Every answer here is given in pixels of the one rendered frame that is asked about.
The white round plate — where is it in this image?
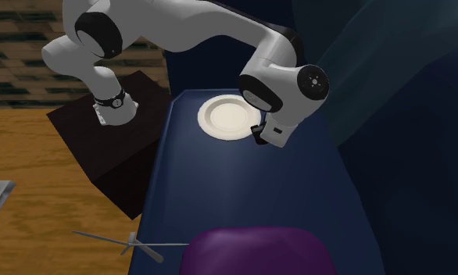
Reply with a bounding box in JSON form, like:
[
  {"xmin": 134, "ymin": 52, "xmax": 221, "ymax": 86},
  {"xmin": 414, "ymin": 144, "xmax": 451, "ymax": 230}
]
[{"xmin": 197, "ymin": 94, "xmax": 263, "ymax": 141}]

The dark blue sofa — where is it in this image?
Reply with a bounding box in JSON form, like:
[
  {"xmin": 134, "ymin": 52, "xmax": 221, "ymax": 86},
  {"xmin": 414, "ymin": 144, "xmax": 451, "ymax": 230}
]
[{"xmin": 127, "ymin": 0, "xmax": 458, "ymax": 275}]

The dark robot stand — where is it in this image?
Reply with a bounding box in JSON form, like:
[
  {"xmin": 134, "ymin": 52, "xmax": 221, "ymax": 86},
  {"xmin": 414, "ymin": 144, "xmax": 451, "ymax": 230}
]
[{"xmin": 45, "ymin": 70, "xmax": 175, "ymax": 221}]

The grey thin rod frame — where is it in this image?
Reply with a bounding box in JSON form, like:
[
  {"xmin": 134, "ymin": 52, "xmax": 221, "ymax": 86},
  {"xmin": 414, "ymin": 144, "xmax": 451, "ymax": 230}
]
[{"xmin": 71, "ymin": 230, "xmax": 190, "ymax": 264}]

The grey metal frame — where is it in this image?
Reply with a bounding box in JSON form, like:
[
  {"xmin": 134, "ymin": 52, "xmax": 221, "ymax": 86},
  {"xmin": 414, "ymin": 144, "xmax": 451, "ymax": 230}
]
[{"xmin": 0, "ymin": 180, "xmax": 17, "ymax": 232}]

